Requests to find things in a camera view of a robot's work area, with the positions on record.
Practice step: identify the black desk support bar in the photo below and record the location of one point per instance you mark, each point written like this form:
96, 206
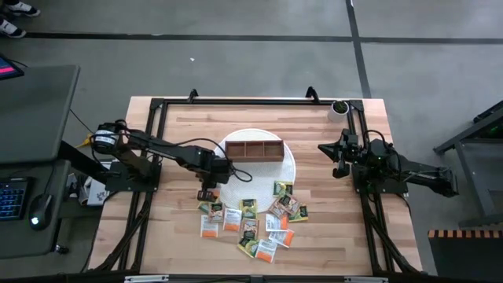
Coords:
84, 163

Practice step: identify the dark grey desk surface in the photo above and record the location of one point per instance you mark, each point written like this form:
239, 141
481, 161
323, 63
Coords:
19, 236
37, 114

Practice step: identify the black computer mouse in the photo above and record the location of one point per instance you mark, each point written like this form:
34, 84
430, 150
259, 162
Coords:
39, 210

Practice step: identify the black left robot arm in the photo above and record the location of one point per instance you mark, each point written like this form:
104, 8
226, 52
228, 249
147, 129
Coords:
165, 148

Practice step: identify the brown wooden tea box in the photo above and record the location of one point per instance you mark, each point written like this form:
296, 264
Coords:
255, 159

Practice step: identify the screen with pink stripe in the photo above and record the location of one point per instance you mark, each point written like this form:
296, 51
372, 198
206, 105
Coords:
9, 67

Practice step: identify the backlit black keyboard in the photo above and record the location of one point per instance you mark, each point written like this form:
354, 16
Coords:
13, 198

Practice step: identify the white round woven mat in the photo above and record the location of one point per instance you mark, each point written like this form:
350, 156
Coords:
263, 177

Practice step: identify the silver bracket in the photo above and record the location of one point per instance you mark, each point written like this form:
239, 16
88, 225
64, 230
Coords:
146, 278
365, 279

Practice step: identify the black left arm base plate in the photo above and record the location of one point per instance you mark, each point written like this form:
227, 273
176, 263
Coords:
151, 184

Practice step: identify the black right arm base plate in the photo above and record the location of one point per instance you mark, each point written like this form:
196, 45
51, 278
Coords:
365, 188

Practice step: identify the black metal cart frame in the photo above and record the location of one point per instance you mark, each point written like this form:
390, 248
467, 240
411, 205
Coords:
473, 177

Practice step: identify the black box with striped edge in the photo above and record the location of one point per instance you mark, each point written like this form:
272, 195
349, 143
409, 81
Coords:
463, 259

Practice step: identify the small grey item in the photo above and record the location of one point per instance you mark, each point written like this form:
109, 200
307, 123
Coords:
72, 184

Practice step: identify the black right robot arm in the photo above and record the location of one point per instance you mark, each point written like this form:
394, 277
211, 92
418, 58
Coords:
428, 177

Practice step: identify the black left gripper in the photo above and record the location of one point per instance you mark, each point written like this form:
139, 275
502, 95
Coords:
216, 169

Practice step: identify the black aluminium table frame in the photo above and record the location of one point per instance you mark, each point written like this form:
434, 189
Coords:
255, 102

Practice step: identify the silver foil packet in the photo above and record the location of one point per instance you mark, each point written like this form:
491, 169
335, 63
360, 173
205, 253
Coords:
283, 188
277, 210

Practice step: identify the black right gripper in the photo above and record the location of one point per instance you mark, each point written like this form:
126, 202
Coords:
352, 149

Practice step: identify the desk caster wheel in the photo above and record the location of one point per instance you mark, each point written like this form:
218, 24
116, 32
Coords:
61, 249

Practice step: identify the black table clamp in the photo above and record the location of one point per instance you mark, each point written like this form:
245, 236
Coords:
312, 94
192, 94

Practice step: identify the small white box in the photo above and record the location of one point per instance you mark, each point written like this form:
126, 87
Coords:
98, 194

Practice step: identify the white pot with plant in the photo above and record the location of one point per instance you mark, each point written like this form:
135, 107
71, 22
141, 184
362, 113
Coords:
338, 114

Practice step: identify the brown tea packet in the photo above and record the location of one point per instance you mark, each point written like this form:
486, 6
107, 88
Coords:
290, 203
216, 212
250, 228

